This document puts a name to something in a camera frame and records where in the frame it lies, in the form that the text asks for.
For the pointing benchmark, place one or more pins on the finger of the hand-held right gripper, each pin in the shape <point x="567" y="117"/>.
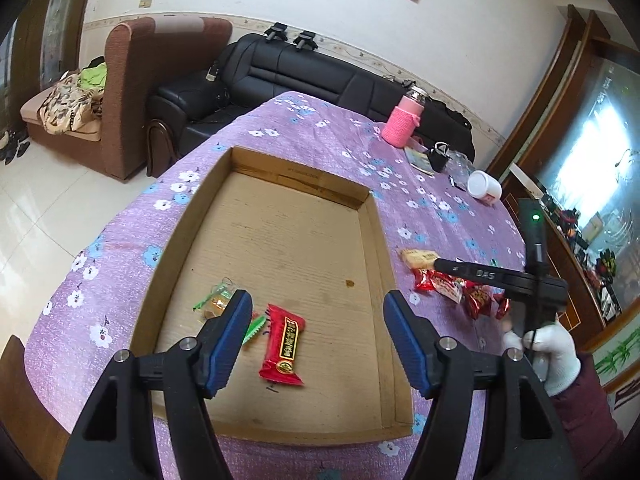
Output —
<point x="470" y="272"/>

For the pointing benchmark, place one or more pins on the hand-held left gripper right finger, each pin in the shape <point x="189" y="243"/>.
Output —
<point x="404" y="345"/>

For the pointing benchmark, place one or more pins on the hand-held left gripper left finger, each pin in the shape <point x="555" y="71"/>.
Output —
<point x="231" y="340"/>

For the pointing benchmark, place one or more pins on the green snack packet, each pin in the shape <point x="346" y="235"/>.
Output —
<point x="255" y="329"/>

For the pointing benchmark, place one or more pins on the red and white snack packet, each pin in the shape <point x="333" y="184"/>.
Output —
<point x="450" y="290"/>

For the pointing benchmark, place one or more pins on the small red snack packet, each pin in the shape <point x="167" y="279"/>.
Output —
<point x="426" y="281"/>
<point x="477" y="302"/>
<point x="502" y="306"/>

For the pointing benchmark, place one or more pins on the clear green-edged pastry packet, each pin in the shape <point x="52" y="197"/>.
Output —
<point x="216" y="302"/>

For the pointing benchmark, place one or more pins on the beige cracker packet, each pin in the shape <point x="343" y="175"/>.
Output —
<point x="419" y="258"/>

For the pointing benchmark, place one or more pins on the red snack packet black label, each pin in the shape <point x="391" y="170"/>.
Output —
<point x="284" y="342"/>

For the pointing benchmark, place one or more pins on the cardboard box tray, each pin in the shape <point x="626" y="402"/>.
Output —
<point x="290" y="240"/>

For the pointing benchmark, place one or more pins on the person's right forearm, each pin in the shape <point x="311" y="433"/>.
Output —
<point x="590" y="420"/>

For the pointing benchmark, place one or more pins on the person's right hand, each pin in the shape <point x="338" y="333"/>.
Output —
<point x="560" y="360"/>

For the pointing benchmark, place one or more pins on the white plastic cup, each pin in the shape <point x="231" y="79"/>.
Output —
<point x="484" y="187"/>

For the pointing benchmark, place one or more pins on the clear plastic bag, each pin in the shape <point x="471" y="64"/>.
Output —
<point x="460" y="161"/>

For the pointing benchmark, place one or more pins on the small black pouch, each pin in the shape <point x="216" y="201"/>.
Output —
<point x="438" y="159"/>

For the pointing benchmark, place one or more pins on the wooden glass-fronted cabinet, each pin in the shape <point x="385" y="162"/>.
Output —
<point x="590" y="160"/>

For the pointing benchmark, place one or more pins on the black bag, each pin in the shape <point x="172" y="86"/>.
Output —
<point x="452" y="115"/>

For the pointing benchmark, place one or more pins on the pink knit-sleeved bottle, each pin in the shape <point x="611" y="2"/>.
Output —
<point x="402" y="120"/>

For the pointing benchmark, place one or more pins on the brown wooden chair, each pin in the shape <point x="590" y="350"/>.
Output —
<point x="25" y="400"/>

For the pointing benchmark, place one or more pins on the purple floral tablecloth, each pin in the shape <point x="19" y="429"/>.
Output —
<point x="300" y="120"/>

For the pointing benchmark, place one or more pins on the black leather sofa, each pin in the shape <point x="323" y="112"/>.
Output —
<point x="300" y="75"/>

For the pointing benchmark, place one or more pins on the brown fabric armchair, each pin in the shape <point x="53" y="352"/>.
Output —
<point x="135" y="85"/>

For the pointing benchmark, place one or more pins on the black device on sofa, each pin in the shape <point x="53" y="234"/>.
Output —
<point x="306" y="41"/>
<point x="275" y="33"/>

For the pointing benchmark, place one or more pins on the pile of clothes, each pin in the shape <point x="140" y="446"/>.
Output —
<point x="70" y="100"/>

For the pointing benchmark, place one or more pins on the pairs of dark shoes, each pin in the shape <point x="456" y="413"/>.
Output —
<point x="12" y="147"/>

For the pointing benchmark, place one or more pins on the wooden glass door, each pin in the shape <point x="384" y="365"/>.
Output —
<point x="55" y="25"/>

